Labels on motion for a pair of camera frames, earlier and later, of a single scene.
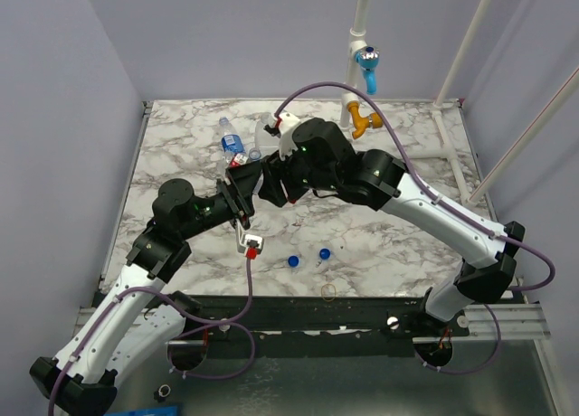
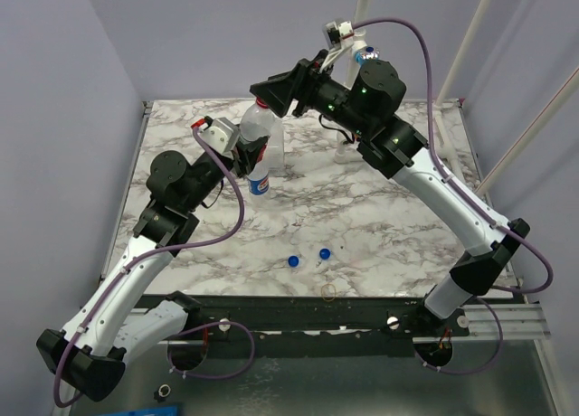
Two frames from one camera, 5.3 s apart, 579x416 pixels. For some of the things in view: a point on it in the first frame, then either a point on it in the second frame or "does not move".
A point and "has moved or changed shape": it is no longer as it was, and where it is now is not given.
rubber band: x=321 y=292 does not move
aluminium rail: x=500 y=325 does not move
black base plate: x=315 y=325 does not move
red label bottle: x=237 y=159 has moved or changed shape
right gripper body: x=284 y=177 to x=306 y=87
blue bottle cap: x=325 y=253 does not move
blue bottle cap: x=293 y=260 does not move
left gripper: x=247 y=177 to x=248 y=155
